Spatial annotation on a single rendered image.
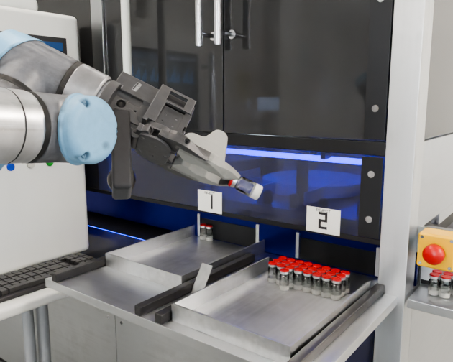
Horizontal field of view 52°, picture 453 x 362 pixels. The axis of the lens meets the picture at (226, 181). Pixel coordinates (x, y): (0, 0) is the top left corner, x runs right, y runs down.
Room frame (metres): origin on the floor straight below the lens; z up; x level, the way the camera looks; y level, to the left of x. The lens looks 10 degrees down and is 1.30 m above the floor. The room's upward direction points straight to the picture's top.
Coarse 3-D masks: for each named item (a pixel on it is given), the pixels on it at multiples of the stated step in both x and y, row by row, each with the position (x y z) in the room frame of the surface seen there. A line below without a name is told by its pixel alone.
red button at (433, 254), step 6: (426, 246) 0.89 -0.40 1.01; (432, 246) 0.88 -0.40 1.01; (438, 246) 0.88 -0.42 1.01; (426, 252) 0.89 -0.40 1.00; (432, 252) 0.88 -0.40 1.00; (438, 252) 0.87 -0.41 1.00; (444, 252) 0.88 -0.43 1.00; (426, 258) 0.89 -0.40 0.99; (432, 258) 0.88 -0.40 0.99; (438, 258) 0.87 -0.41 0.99; (432, 264) 0.88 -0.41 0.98
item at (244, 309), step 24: (264, 264) 1.09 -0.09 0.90; (216, 288) 0.94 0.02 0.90; (240, 288) 0.99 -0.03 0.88; (264, 288) 0.99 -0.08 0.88; (360, 288) 0.91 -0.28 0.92; (192, 312) 0.81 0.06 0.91; (216, 312) 0.87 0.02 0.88; (240, 312) 0.87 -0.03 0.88; (264, 312) 0.87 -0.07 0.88; (288, 312) 0.87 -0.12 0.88; (312, 312) 0.87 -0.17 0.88; (336, 312) 0.81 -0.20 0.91; (216, 336) 0.77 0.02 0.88; (240, 336) 0.74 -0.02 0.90; (264, 336) 0.71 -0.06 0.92; (288, 336) 0.77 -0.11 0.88; (312, 336) 0.74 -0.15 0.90; (288, 360) 0.68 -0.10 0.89
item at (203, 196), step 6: (198, 192) 1.29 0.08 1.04; (204, 192) 1.27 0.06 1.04; (210, 192) 1.26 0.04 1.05; (216, 192) 1.25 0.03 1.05; (198, 198) 1.29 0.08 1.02; (204, 198) 1.27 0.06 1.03; (210, 198) 1.26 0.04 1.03; (216, 198) 1.25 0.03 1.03; (198, 204) 1.29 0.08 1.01; (204, 204) 1.27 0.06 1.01; (210, 204) 1.26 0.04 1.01; (216, 204) 1.25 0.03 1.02; (204, 210) 1.27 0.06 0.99; (210, 210) 1.26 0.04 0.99; (216, 210) 1.25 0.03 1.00
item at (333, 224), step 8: (312, 208) 1.07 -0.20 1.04; (320, 208) 1.06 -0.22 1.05; (312, 216) 1.07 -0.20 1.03; (320, 216) 1.06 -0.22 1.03; (328, 216) 1.05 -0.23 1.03; (336, 216) 1.04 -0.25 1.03; (312, 224) 1.07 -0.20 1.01; (328, 224) 1.05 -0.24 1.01; (336, 224) 1.04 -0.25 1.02; (320, 232) 1.06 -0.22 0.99; (328, 232) 1.05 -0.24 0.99; (336, 232) 1.04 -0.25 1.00
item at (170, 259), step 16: (160, 240) 1.29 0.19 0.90; (176, 240) 1.34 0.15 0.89; (192, 240) 1.35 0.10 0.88; (112, 256) 1.12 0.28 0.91; (128, 256) 1.19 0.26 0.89; (144, 256) 1.20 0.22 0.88; (160, 256) 1.20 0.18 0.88; (176, 256) 1.20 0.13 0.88; (192, 256) 1.20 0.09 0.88; (208, 256) 1.20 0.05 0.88; (224, 256) 1.11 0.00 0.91; (240, 256) 1.16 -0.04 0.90; (128, 272) 1.08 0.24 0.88; (144, 272) 1.05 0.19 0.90; (160, 272) 1.02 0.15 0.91; (176, 272) 1.09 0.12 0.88; (192, 272) 1.01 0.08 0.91
